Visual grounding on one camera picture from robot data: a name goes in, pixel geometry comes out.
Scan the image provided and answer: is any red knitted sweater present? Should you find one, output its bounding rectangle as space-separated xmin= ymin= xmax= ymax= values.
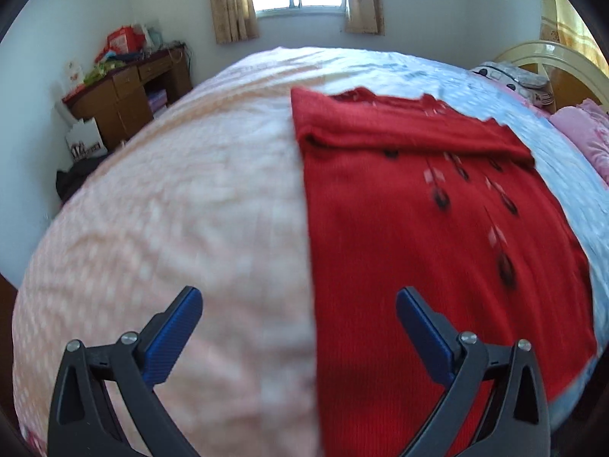
xmin=291 ymin=88 xmax=596 ymax=456

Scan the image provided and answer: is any black clothes pile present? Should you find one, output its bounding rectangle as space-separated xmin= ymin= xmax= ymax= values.
xmin=55 ymin=155 xmax=108 ymax=204

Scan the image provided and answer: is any pink blue dotted bedsheet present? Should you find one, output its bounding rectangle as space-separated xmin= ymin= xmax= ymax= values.
xmin=13 ymin=48 xmax=608 ymax=456

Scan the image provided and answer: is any white paper shopping bag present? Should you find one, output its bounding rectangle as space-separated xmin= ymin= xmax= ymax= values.
xmin=65 ymin=118 xmax=107 ymax=162

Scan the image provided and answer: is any pink fluffy blanket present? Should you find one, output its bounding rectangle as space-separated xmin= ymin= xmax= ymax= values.
xmin=549 ymin=98 xmax=609 ymax=183

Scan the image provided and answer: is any brown wooden desk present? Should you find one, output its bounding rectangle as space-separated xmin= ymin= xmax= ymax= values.
xmin=63 ymin=43 xmax=192 ymax=151

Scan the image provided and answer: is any grey patterned pillow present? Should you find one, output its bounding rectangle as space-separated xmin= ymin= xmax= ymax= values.
xmin=471 ymin=61 xmax=554 ymax=107

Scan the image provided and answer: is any cream wooden headboard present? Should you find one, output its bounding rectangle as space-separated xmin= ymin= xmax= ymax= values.
xmin=496 ymin=40 xmax=608 ymax=112

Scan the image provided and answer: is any green cloth on desk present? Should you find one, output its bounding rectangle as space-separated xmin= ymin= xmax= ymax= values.
xmin=84 ymin=60 xmax=126 ymax=86

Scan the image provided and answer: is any red gift bag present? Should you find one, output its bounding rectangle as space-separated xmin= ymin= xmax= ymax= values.
xmin=95 ymin=26 xmax=145 ymax=63

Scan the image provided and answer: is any left beige curtain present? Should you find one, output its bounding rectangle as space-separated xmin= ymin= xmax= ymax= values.
xmin=210 ymin=0 xmax=259 ymax=45

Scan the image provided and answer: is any white card on wall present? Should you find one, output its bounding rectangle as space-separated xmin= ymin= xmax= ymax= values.
xmin=64 ymin=59 xmax=84 ymax=92

